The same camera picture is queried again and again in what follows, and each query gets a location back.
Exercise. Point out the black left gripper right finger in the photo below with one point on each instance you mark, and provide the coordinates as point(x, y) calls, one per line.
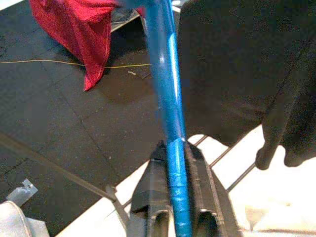
point(205, 197)

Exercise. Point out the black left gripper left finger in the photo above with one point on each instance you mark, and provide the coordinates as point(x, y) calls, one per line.
point(153, 197)

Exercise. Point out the blue plastic hanger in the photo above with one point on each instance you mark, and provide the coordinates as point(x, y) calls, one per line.
point(168, 98)

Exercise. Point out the black metal clothes rack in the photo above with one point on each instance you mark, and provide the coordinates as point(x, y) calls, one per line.
point(74, 174)

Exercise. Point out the black white patterned garment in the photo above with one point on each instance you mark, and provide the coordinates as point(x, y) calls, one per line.
point(247, 74)

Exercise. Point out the white plastic scrap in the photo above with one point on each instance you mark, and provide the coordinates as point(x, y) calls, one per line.
point(22, 192)

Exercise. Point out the white shirt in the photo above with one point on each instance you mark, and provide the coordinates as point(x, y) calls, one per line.
point(12, 219)

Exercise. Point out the red cloth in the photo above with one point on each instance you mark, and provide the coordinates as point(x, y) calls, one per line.
point(81, 37)

